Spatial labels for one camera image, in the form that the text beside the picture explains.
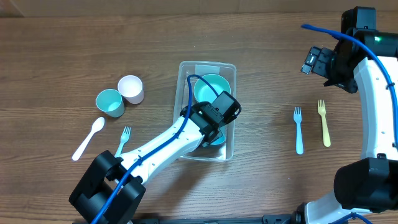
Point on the pink white cup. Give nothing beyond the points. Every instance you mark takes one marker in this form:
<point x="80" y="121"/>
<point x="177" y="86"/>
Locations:
<point x="131" y="87"/>

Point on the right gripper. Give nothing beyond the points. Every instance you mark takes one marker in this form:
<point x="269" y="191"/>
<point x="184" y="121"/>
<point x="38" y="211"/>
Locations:
<point x="348" y="83"/>

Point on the green cup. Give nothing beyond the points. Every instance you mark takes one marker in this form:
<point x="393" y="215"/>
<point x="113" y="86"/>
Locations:
<point x="110" y="101"/>

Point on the green plastic fork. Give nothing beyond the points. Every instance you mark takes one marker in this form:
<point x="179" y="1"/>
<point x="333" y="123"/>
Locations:
<point x="124" y="139"/>

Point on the light blue plastic fork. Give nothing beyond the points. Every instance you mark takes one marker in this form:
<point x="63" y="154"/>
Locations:
<point x="299" y="139"/>

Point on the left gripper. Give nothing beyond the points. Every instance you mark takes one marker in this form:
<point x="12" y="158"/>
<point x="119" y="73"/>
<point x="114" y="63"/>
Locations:
<point x="207" y="140"/>

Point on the white plastic spoon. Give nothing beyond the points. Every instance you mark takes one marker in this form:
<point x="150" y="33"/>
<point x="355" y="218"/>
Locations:
<point x="96" y="126"/>

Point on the clear plastic container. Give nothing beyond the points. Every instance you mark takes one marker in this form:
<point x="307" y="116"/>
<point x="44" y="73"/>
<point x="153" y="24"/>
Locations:
<point x="228" y="71"/>

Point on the yellow plastic fork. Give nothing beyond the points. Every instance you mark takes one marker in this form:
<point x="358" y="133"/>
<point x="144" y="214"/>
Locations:
<point x="325" y="132"/>

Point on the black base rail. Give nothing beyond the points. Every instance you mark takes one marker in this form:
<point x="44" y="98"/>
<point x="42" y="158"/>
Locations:
<point x="265" y="219"/>

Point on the blue cup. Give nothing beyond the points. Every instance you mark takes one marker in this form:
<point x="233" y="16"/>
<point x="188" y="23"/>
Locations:
<point x="220" y="140"/>

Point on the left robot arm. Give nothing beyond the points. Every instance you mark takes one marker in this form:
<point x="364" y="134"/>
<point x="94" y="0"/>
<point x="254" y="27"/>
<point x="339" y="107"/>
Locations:
<point x="113" y="186"/>

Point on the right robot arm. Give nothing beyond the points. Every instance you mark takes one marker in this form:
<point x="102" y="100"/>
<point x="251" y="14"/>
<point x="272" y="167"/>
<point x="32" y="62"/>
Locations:
<point x="363" y="61"/>

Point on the teal bowl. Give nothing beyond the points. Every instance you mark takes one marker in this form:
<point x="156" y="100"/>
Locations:
<point x="202" y="92"/>

